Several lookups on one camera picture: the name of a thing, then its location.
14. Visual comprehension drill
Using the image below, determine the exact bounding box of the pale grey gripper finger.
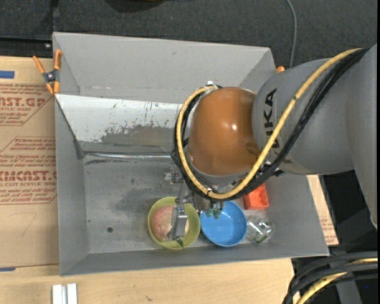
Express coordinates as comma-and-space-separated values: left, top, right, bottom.
168, 203, 182, 244
179, 206, 189, 238

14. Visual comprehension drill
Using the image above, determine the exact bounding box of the yellow-green bowl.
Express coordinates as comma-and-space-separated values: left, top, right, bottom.
147, 196, 201, 250

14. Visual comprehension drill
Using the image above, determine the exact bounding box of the pink and yellow peach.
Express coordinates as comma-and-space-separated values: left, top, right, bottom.
151, 205, 175, 241

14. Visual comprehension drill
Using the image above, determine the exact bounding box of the blue bowl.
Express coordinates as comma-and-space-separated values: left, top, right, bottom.
199, 200, 248, 248

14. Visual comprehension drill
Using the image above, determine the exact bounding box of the grey metal bin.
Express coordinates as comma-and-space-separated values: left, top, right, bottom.
52, 32, 331, 277

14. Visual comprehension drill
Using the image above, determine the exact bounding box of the clear glass thing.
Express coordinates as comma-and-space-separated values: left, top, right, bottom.
246, 212, 274, 244

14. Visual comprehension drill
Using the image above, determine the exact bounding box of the orange block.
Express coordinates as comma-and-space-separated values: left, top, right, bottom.
243, 183, 270, 211

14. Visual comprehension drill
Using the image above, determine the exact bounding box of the brown cardboard board, red print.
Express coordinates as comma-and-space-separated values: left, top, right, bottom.
0, 54, 339, 274

